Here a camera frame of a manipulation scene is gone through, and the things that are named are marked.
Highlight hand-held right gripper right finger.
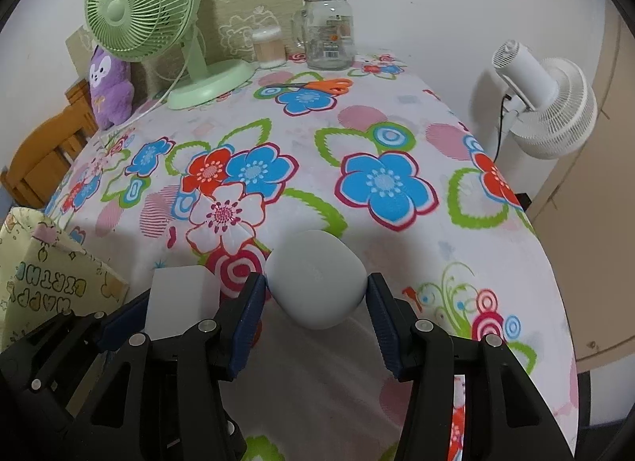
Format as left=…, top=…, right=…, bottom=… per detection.
left=366, top=272, right=576, bottom=461

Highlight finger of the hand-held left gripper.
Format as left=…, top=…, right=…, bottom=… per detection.
left=15, top=289, right=152, bottom=350

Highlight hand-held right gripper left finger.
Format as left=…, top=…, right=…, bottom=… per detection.
left=82, top=272, right=267, bottom=461

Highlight white cube charger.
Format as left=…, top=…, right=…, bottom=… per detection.
left=146, top=265, right=221, bottom=340

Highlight white earbuds case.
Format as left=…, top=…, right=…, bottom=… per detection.
left=265, top=230, right=370, bottom=330

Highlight yellow fabric storage box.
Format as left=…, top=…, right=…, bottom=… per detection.
left=0, top=208, right=131, bottom=343

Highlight floral tablecloth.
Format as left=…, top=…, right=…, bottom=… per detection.
left=42, top=49, right=581, bottom=461

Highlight purple plush toy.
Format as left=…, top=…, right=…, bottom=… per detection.
left=89, top=44, right=136, bottom=130

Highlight cotton swab container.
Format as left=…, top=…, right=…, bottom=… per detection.
left=251, top=25, right=287, bottom=69

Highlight white standing fan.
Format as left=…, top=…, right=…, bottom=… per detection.
left=483, top=40, right=598, bottom=169

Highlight glass jar with green lid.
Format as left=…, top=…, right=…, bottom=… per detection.
left=292, top=0, right=355, bottom=71

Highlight black fan cable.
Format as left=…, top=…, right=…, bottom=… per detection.
left=493, top=93, right=514, bottom=164

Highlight white fan cable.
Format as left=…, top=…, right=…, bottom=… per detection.
left=96, top=29, right=199, bottom=139

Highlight orange handled scissors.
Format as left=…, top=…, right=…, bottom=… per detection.
left=265, top=78, right=353, bottom=96

